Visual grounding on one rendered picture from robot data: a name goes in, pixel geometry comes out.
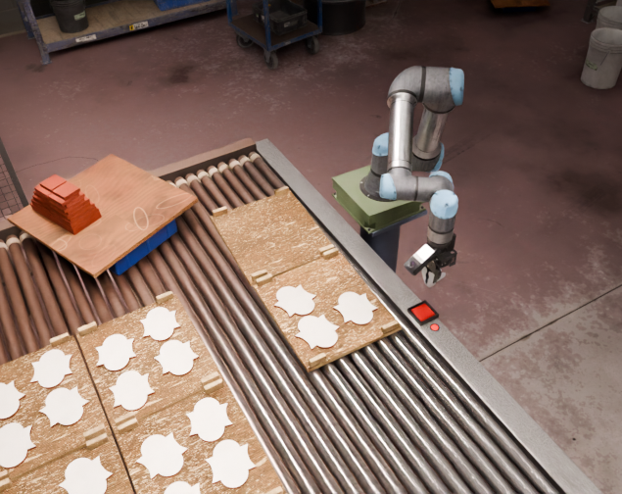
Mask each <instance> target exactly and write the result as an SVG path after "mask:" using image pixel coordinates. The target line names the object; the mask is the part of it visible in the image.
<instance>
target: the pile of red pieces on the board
mask: <svg viewBox="0 0 622 494"><path fill-rule="evenodd" d="M34 189H35V191H33V193H34V195H33V196H32V199H31V203H30V206H31V207H32V209H33V210H34V211H36V212H38V213H39V214H41V215H42V216H44V217H45V218H47V219H49V220H50V221H52V222H54V223H56V224H57V225H59V226H61V227H62V228H64V229H65V230H67V231H69V232H70V233H72V234H73V235H76V234H78V233H79V232H81V231H82V230H84V229H85V228H86V227H88V226H89V225H91V224H92V223H94V222H96V221H97V220H99V219H100V218H102V216H101V214H100V211H99V208H97V207H96V206H95V204H94V203H93V202H91V201H90V200H89V198H87V197H86V196H85V194H84V193H83V192H81V191H80V188H79V187H77V186H75V185H73V184H72V183H70V182H68V181H66V180H65V179H63V178H61V177H59V176H57V175H56V174H54V175H52V176H50V177H49V178H47V179H45V180H44V181H42V182H40V183H39V185H37V186H35V187H34Z"/></svg>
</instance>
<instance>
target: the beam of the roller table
mask: <svg viewBox="0 0 622 494"><path fill-rule="evenodd" d="M255 143H256V145H257V154H259V155H260V156H261V158H262V159H263V161H264V162H265V163H266V164H267V166H268V167H269V168H270V169H271V170H272V171H273V172H274V173H275V175H276V176H277V177H278V178H279V179H280V180H281V181H282V182H283V183H284V185H285V186H288V187H289V190H290V191H291V192H292V193H293V194H294V196H295V197H296V198H297V199H298V200H299V201H300V202H301V204H302V205H303V206H304V207H305V208H306V209H307V210H308V211H309V213H310V214H311V215H312V216H313V217H314V218H315V219H316V220H317V222H318V223H319V224H320V225H321V226H322V227H323V228H324V229H325V231H326V232H327V233H328V234H329V235H330V236H331V237H332V238H333V239H334V241H335V242H336V243H337V244H338V245H339V246H340V247H341V248H342V250H343V251H344V252H345V253H346V254H347V255H348V256H349V257H350V258H351V260H352V261H353V262H354V263H355V264H356V265H357V266H358V267H359V269H360V270H361V271H362V272H363V273H364V274H365V275H366V276H367V278H368V279H369V280H370V281H371V282H372V283H373V284H374V285H375V287H376V288H377V289H378V290H379V291H380V292H381V293H382V294H383V295H384V297H385V298H386V299H387V300H388V301H389V302H390V303H391V304H392V306H393V307H394V308H395V309H396V310H397V311H398V312H399V313H400V314H401V316H402V317H403V318H404V319H405V320H406V321H407V322H408V324H409V325H410V326H411V327H412V328H413V329H414V330H415V331H416V332H417V334H418V335H419V336H420V337H421V338H422V339H423V340H424V341H425V343H426V344H427V345H428V346H429V347H430V348H431V349H432V350H433V352H434V353H435V354H436V355H437V356H438V357H439V358H440V359H441V360H442V362H443V363H444V364H445V365H446V366H447V367H448V368H449V369H450V371H451V372H452V373H453V374H454V375H455V376H456V377H457V378H458V380H459V381H460V382H461V383H462V384H463V385H464V386H465V387H466V389H467V390H468V391H469V392H470V393H471V394H472V395H473V396H474V397H475V399H476V400H477V401H478V402H479V403H480V404H481V405H482V406H483V408H484V409H485V410H486V411H487V412H488V413H489V414H490V415H491V416H492V418H493V419H494V420H495V421H496V422H497V423H498V424H499V425H500V427H501V428H502V429H503V430H504V431H505V432H506V433H507V434H508V436H509V437H510V438H511V439H512V440H513V441H514V442H515V443H516V445H517V446H518V447H519V448H520V449H521V450H522V451H523V452H524V453H525V455H526V456H527V457H528V458H529V459H530V460H531V461H532V462H533V464H534V465H535V466H536V467H537V468H538V469H539V470H540V471H541V472H542V474H543V475H544V476H545V477H546V478H547V479H548V480H549V481H550V483H551V484H552V485H553V486H554V487H555V488H556V489H557V490H558V492H559V493H560V494H603V493H602V492H601V491H600V490H599V489H598V488H597V487H596V486H595V485H594V484H593V482H592V481H591V480H590V479H589V478H588V477H587V476H586V475H585V474H584V473H583V472H582V471H581V470H580V469H579V468H578V467H577V466H576V465H575V463H574V462H573V461H572V460H571V459H570V458H569V457H568V456H567V455H566V454H565V453H564V452H563V451H562V450H561V449H560V448H559V447H558V445H557V444H556V443H555V442H554V441H553V440H552V439H551V438H550V437H549V436H548V435H547V434H546V433H545V432H544V431H543V430H542V428H541V427H540V426H539V425H538V424H537V423H536V422H535V421H534V420H533V419H532V418H531V417H530V416H529V415H528V414H527V413H526V412H525V411H524V409H523V408H522V407H521V406H520V405H519V404H518V403H517V402H516V401H515V400H514V399H513V398H512V397H511V396H510V395H509V394H508V393H507V391H506V390H505V389H504V388H503V387H502V386H501V385H500V384H499V383H498V382H497V381H496V380H495V379H494V378H493V377H492V376H491V374H490V373H489V372H488V371H487V370H486V369H485V368H484V367H483V366H482V365H481V364H480V363H479V362H478V361H477V360H476V359H475V358H474V357H473V355H472V354H471V353H470V352H469V351H468V350H467V349H466V348H465V347H464V346H463V345H462V344H461V343H460V342H459V341H458V340H457V339H456V337H455V336H454V335H453V334H452V333H451V332H450V331H449V330H448V329H447V328H446V327H445V326H444V325H443V324H442V323H441V322H440V320H439V319H438V318H436V319H434V320H432V321H430V322H428V323H426V324H424V325H422V326H420V325H419V324H418V323H417V322H416V321H415V320H414V319H413V317H412V316H411V315H410V314H409V313H408V312H407V308H409V307H411V306H414V305H416V304H418V303H420V302H422V301H421V300H420V299H419V298H418V297H417V296H416V295H415V294H414V293H413V292H412V291H411V290H410V289H409V288H408V287H407V286H406V284H405V283H404V282H403V281H402V280H401V279H400V278H399V277H398V276H397V275H396V274H395V273H394V272H393V271H392V270H391V269H390V268H389V266H388V265H387V264H386V263H385V262H384V261H383V260H382V259H381V258H380V257H379V256H378V255H377V254H376V253H375V252H374V251H373V250H372V248H371V247H370V246H369V245H368V244H367V243H366V242H365V241H364V240H363V239H362V238H361V237H360V236H359V235H358V234H357V233H356V232H355V230H354V229H353V228H352V227H351V226H350V225H349V224H348V223H347V222H346V221H345V220H344V219H343V218H342V217H341V216H340V215H339V214H338V212H337V211H336V210H335V209H334V208H333V207H332V206H331V205H330V204H329V203H328V202H327V201H326V200H325V199H324V198H323V197H322V196H321V194H320V193H319V192H318V191H317V190H316V189H315V188H314V187H313V186H312V185H311V184H310V183H309V182H308V181H307V180H306V179H305V178H304V176H303V175H302V174H301V173H300V172H299V171H298V170H297V169H296V168H295V167H294V166H293V165H292V164H291V163H290V162H289V161H288V160H287V158H286V157H285V156H284V155H283V154H282V153H281V152H280V151H279V150H278V149H277V148H276V147H275V146H274V145H273V144H272V143H271V142H270V140H269V139H268V138H267V139H264V140H261V141H258V142H255ZM432 323H435V324H437V325H438V326H439V327H440V329H439V330H438V331H433V330H431V329H430V325H431V324H432Z"/></svg>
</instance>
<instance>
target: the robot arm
mask: <svg viewBox="0 0 622 494"><path fill-rule="evenodd" d="M463 90H464V74H463V71H462V70H461V69H454V68H439V67H423V66H413V67H410V68H407V69H405V70H404V71H402V72H401V73H400V74H399V75H398V76H397V77H396V78H395V79H394V81H393V82H392V84H391V86H390V89H389V92H388V98H387V105H388V107H389V108H390V123H389V132H388V133H384V134H381V135H380V136H378V137H377V138H376V139H375V140H374V144H373V148H372V159H371V167H370V171H369V173H368V175H367V177H366V179H365V182H364V188H365V190H366V191H367V192H368V193H369V194H371V195H373V196H375V197H379V198H385V199H391V200H406V201H417V202H429V206H430V216H429V223H428V230H427V241H428V242H427V243H426V244H425V245H423V246H422V247H421V248H420V249H419V250H418V251H417V252H416V253H415V254H414V255H413V256H412V257H411V258H409V259H408V260H407V261H406V262H405V263H404V265H405V268H406V269H407V270H408V271H409V272H410V273H411V274H412V275H417V274H418V273H419V272H420V271H422V276H423V279H424V282H425V284H426V285H427V286H428V287H432V286H434V285H435V283H436V282H437V281H439V280H440V279H442V278H443V277H445V275H446V273H445V272H441V271H442V270H441V268H443V267H446V266H449V267H451V266H453V265H455V261H454V262H452V263H451V261H452V260H453V259H452V258H453V257H455V260H456V255H457V251H456V250H455V249H454V247H455V238H456V234H454V227H455V216H456V212H457V208H458V199H457V196H456V195H455V194H454V185H453V181H452V178H451V176H450V175H449V174H448V173H445V172H437V170H438V169H439V168H440V167H441V165H442V162H443V158H444V144H443V143H441V141H440V138H441V135H442V132H443V129H444V126H445V122H446V119H447V116H448V113H449V112H451V111H452V110H453V109H454V107H455V106H458V105H461V104H462V102H463ZM417 103H422V104H423V106H424V109H423V113H422V117H421V121H420V125H419V128H418V132H417V134H416V135H415V136H414V137H413V109H414V108H415V107H416V104H417ZM411 171H417V172H427V173H430V172H433V173H431V174H430V175H429V177H425V176H412V175H411ZM434 172H435V173H434ZM451 252H454V253H451Z"/></svg>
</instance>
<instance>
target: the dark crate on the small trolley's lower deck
mask: <svg viewBox="0 0 622 494"><path fill-rule="evenodd" d="M268 6H271V8H269V9H268V12H269V26H270V30H271V31H272V32H274V33H275V34H277V35H282V34H285V33H288V32H291V31H293V30H296V29H299V28H302V27H305V26H307V22H308V21H307V12H306V11H307V9H305V8H303V7H301V6H299V5H297V4H296V3H294V2H292V1H290V0H268ZM252 8H253V11H252V12H253V17H254V18H253V20H254V21H255V22H257V23H259V24H260V25H262V26H264V15H263V10H262V8H263V1H260V2H257V3H254V4H252Z"/></svg>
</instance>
